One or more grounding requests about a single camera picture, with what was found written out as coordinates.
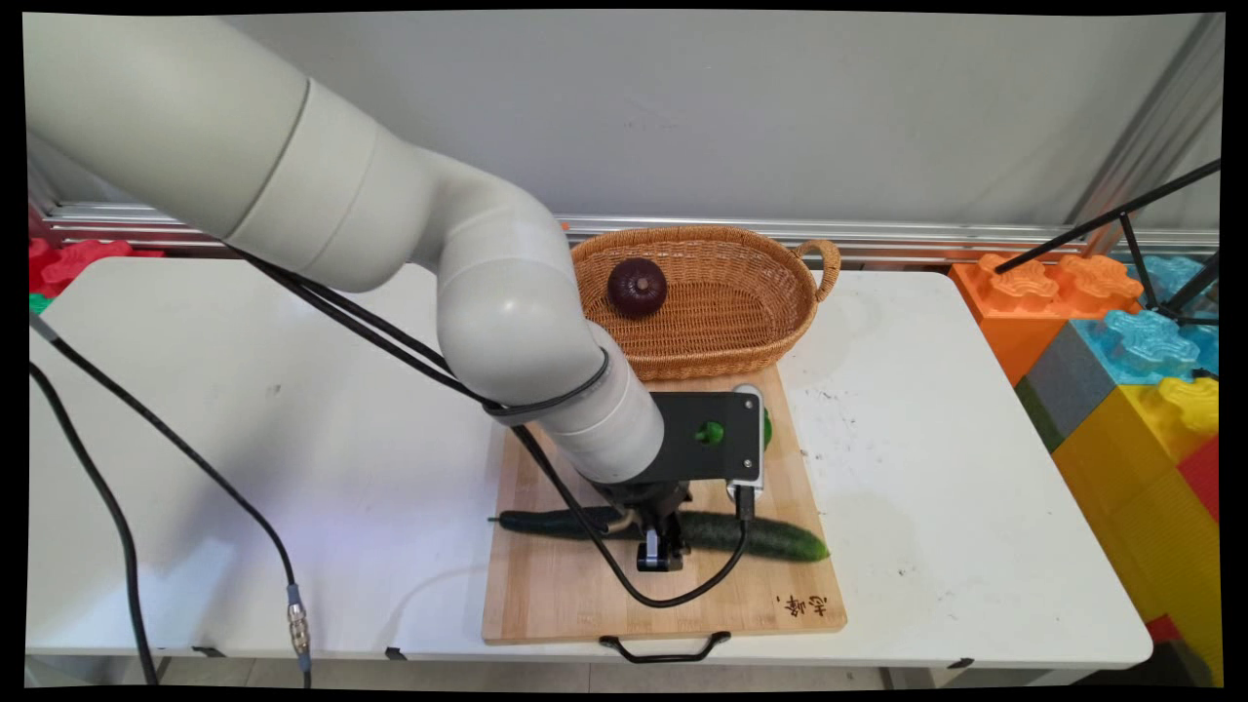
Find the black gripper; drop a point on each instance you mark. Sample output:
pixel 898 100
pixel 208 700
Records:
pixel 661 502

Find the dark green cucumber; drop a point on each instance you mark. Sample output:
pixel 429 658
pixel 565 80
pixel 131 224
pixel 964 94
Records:
pixel 770 536

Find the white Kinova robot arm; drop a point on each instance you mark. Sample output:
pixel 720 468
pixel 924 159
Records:
pixel 341 195

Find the bamboo cutting board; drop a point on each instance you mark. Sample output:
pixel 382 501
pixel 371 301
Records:
pixel 556 595

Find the green bell pepper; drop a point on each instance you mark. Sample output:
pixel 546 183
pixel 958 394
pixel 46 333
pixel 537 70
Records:
pixel 709 433

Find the woven wicker basket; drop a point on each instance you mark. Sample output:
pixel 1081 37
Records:
pixel 721 331

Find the red onion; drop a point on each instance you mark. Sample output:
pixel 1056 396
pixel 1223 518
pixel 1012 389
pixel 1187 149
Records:
pixel 637 288

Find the orange toy block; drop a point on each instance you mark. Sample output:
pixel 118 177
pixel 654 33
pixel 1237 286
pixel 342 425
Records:
pixel 1019 312

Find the yellow toy block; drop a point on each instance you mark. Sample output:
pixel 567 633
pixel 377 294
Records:
pixel 1141 497

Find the blue toy block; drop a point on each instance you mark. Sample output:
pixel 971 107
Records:
pixel 1141 346
pixel 1170 278

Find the black tripod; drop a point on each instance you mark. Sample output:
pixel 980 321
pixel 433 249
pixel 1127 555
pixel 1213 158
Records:
pixel 1121 216

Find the red studded toy block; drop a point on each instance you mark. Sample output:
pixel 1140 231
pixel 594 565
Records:
pixel 73 261

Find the green toy block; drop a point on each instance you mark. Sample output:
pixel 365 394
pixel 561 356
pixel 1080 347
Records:
pixel 37 303

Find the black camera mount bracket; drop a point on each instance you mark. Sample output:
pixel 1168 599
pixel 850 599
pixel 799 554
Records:
pixel 697 458

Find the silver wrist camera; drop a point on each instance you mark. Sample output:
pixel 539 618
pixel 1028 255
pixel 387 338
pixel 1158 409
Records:
pixel 749 487

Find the aluminium wall rail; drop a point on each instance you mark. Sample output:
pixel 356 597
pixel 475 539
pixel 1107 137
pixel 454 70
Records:
pixel 926 237

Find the aluminium corner post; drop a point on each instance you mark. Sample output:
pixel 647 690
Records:
pixel 1160 117

